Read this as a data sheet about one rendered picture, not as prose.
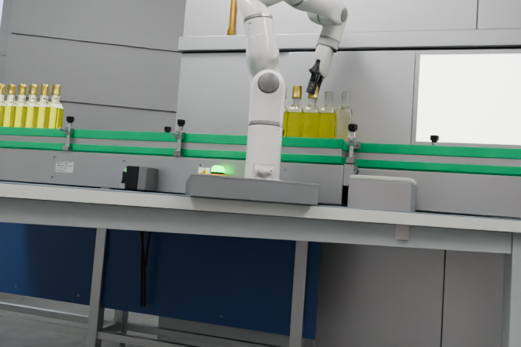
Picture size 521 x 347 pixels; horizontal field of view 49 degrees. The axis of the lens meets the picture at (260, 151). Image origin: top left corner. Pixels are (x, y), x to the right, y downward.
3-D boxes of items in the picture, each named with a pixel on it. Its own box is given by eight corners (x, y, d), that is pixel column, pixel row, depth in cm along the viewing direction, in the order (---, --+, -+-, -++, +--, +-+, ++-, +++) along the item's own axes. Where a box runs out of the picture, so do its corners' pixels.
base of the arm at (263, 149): (290, 183, 148) (294, 124, 150) (241, 179, 146) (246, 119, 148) (280, 187, 163) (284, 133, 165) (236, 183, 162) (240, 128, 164)
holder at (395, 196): (415, 211, 181) (417, 187, 182) (409, 211, 155) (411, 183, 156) (361, 207, 187) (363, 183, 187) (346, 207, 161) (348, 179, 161)
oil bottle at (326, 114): (333, 168, 199) (337, 107, 201) (330, 166, 194) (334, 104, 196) (318, 167, 201) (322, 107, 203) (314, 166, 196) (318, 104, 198)
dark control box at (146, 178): (156, 192, 200) (158, 168, 201) (144, 191, 193) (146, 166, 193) (135, 190, 203) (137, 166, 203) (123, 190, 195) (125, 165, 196)
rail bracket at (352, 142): (360, 166, 190) (363, 128, 191) (352, 162, 174) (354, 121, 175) (351, 166, 191) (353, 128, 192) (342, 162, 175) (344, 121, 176)
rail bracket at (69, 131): (74, 152, 215) (77, 117, 216) (60, 150, 208) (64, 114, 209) (64, 152, 216) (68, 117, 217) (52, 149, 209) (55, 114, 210)
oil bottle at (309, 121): (317, 167, 202) (321, 107, 203) (314, 166, 196) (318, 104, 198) (301, 166, 203) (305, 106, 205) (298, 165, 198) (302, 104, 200)
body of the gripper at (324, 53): (320, 46, 208) (311, 76, 208) (314, 38, 198) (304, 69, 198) (340, 51, 206) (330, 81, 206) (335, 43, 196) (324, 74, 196)
